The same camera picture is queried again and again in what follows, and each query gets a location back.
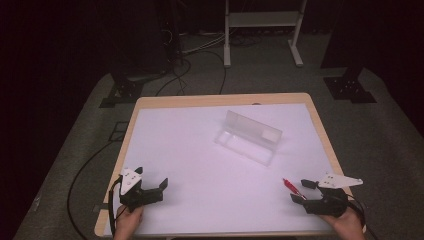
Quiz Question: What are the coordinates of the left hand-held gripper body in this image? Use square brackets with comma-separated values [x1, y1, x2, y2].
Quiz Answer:
[118, 167, 165, 213]

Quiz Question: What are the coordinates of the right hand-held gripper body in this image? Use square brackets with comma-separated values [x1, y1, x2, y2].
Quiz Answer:
[303, 172, 364, 218]

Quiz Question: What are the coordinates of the red pen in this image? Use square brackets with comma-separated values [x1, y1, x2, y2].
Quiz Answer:
[282, 178, 308, 201]

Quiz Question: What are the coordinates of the clear plastic pencil case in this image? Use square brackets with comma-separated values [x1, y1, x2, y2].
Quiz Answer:
[213, 109, 284, 167]

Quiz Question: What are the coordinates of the person's right hand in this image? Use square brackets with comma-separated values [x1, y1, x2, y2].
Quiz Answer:
[319, 207, 368, 240]

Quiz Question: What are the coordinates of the person's left hand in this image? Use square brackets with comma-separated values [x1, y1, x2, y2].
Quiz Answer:
[112, 205, 145, 240]

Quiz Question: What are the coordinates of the white table mat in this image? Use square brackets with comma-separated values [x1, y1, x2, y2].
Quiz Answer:
[102, 102, 335, 237]

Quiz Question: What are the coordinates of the black stand base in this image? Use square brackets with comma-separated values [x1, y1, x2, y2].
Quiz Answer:
[322, 65, 378, 105]
[98, 70, 145, 109]

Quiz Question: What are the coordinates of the wooden table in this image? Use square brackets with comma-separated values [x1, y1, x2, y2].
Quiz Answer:
[94, 92, 355, 239]

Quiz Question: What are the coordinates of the white metal stand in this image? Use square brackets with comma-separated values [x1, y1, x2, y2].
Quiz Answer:
[223, 0, 308, 68]

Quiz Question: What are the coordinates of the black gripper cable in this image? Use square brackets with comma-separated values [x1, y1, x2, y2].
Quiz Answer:
[345, 193, 380, 240]
[107, 175, 124, 238]

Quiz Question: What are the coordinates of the black floor frame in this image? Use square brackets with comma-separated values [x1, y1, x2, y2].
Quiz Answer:
[107, 121, 130, 143]

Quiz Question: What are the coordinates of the black floor cable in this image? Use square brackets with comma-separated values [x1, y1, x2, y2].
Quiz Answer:
[154, 49, 228, 98]
[66, 141, 116, 240]

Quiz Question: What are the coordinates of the white floor cable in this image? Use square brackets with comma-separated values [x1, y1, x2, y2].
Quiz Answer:
[181, 32, 228, 56]

